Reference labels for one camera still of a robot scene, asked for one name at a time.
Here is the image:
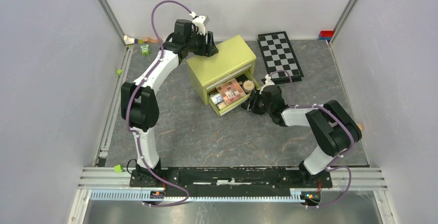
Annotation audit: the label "green owl toy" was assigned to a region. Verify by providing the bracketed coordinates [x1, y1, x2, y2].
[140, 43, 150, 56]

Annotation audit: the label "black white chessboard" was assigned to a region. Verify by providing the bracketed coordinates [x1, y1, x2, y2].
[257, 31, 304, 84]

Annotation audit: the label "eyeshadow palette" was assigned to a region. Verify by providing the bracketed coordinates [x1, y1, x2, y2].
[216, 78, 246, 106]

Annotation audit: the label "white lotion tube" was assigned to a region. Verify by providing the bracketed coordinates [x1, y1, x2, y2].
[210, 92, 224, 105]

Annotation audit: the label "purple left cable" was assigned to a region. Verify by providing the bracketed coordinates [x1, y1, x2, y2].
[124, 0, 197, 207]

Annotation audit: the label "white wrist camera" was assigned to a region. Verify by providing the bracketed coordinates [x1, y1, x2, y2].
[190, 11, 209, 35]
[259, 74, 275, 94]

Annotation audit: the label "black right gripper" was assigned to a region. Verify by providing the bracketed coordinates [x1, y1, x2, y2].
[240, 88, 272, 115]

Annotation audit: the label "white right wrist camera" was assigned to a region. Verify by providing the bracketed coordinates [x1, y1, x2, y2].
[259, 74, 275, 94]

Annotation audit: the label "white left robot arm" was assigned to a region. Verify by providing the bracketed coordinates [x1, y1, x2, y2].
[120, 15, 218, 187]

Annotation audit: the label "green drawer cabinet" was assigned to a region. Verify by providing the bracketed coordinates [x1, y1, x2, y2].
[186, 35, 260, 116]

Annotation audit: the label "wooden arch blocks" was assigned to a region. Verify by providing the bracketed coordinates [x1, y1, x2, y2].
[123, 35, 162, 45]

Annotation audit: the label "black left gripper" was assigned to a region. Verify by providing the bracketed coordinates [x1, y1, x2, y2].
[186, 29, 218, 58]

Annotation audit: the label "small round cream jar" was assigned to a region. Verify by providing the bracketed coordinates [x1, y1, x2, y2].
[242, 80, 256, 93]

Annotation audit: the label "green cube near rail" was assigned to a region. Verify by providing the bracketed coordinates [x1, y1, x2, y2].
[113, 164, 124, 173]

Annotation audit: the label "red blue blocks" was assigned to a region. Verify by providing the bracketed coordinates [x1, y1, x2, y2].
[318, 30, 334, 41]

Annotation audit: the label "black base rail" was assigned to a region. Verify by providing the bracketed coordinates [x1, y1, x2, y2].
[129, 166, 333, 198]

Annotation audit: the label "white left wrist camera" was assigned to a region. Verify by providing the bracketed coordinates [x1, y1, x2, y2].
[190, 11, 209, 35]

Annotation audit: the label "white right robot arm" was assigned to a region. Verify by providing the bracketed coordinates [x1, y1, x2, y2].
[241, 85, 362, 187]

